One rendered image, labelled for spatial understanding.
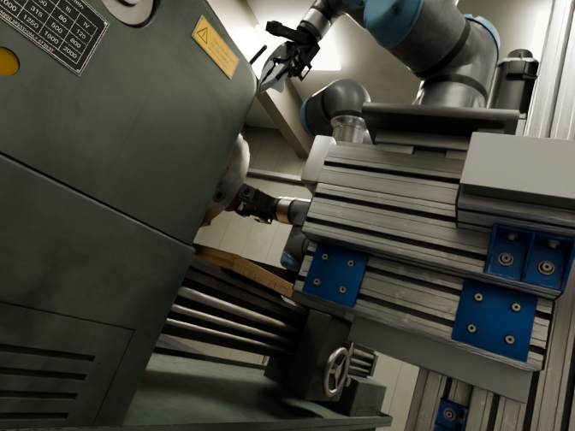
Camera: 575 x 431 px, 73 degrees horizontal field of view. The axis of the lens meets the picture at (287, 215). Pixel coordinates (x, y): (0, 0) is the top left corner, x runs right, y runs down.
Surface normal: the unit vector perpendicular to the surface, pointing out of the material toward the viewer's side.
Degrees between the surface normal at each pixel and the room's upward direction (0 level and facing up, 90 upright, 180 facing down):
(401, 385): 90
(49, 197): 90
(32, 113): 90
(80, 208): 90
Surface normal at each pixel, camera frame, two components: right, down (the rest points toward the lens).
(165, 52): 0.80, 0.14
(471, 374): -0.37, -0.37
